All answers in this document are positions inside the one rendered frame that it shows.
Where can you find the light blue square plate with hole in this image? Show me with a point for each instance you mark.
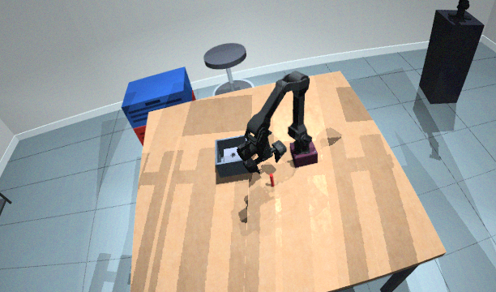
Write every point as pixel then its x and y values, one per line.
pixel 230 154

